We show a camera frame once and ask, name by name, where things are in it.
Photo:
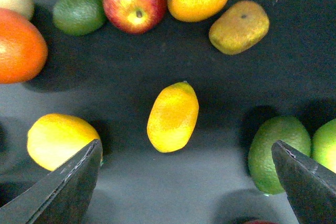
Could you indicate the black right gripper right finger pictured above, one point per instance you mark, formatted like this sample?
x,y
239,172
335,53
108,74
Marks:
x,y
310,187

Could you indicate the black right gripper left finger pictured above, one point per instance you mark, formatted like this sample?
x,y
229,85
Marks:
x,y
62,196

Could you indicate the yellow lemon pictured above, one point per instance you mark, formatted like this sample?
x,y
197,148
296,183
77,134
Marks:
x,y
54,138
173,117

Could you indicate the green apple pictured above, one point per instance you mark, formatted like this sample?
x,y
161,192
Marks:
x,y
323,145

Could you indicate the red apple front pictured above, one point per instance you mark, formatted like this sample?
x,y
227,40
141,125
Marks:
x,y
259,222

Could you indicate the round orange centre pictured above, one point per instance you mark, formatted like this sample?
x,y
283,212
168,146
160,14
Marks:
x,y
23,49

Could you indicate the brown kiwi fruit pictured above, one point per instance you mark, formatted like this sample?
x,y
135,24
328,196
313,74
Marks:
x,y
240,27

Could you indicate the green lime front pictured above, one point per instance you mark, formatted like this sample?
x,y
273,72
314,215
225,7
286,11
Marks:
x,y
78,17

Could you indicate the red yellow apple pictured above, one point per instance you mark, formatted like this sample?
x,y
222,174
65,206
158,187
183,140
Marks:
x,y
135,16

